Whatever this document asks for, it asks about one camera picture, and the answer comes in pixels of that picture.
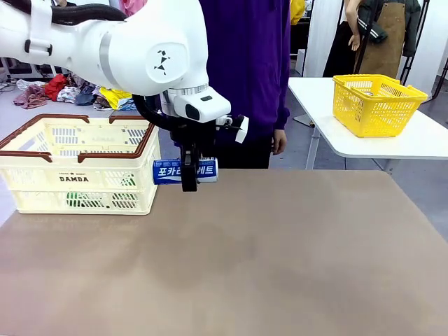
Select black stand leg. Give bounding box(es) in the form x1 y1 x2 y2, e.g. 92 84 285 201
432 59 448 102

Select yellow cloth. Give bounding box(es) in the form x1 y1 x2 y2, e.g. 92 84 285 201
99 87 134 110

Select yellow plastic basket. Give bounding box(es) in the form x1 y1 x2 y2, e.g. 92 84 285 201
332 74 428 139

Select brown basket handle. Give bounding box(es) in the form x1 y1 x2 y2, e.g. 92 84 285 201
76 115 157 165
0 114 90 164

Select person's left hand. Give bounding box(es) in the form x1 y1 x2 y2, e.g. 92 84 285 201
272 128 288 156

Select brown apron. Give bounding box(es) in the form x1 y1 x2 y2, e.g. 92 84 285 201
358 1 407 80

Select white floral cloth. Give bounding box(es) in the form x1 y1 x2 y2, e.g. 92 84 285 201
57 86 81 105

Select cream plastic shopping basket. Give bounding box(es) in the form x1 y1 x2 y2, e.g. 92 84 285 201
0 114 163 215

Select black dress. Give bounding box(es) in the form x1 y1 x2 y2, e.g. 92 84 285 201
322 20 358 78

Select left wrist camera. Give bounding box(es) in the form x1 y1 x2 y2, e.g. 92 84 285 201
215 114 251 144

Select black jacket white stripes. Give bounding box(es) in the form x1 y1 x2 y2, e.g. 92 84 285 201
356 0 389 45

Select pink plaid cloth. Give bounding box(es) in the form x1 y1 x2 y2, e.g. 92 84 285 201
13 79 47 109

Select white curtain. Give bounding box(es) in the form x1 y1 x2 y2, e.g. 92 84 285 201
302 0 347 78

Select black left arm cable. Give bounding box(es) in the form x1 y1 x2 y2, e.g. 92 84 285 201
50 4 183 131

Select dark grey jacket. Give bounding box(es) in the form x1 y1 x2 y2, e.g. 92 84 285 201
402 0 423 59

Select black garment rack stand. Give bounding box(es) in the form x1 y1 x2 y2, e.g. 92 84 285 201
398 0 431 87

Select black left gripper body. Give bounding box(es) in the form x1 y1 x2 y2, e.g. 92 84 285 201
169 120 216 160

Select person's left forearm purple sleeve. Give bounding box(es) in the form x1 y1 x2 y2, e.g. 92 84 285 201
271 66 292 131

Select blue white drink can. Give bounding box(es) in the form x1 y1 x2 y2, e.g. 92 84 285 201
152 157 221 186

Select person in purple sweater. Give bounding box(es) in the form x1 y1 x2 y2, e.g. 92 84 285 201
197 0 292 169

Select white side table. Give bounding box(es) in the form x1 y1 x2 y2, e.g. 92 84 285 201
287 76 448 172

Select person in pink top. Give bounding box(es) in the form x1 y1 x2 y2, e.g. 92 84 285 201
119 0 148 18

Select red cloth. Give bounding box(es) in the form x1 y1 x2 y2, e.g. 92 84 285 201
44 73 69 101

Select grey background work table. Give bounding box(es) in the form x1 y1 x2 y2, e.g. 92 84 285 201
0 55 68 80

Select purple floral cloth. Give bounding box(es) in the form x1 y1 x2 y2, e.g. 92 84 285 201
68 72 96 92

